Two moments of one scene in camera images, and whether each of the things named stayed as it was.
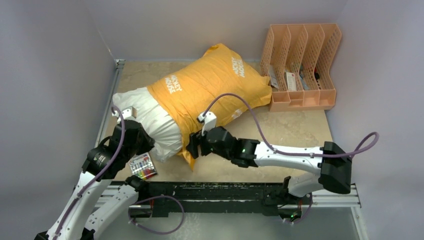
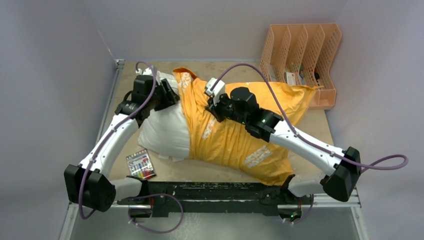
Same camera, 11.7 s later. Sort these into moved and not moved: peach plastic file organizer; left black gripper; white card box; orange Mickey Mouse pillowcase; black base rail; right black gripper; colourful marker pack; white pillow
Moved: orange Mickey Mouse pillowcase; right black gripper; left black gripper
Not moved: peach plastic file organizer; white card box; black base rail; colourful marker pack; white pillow
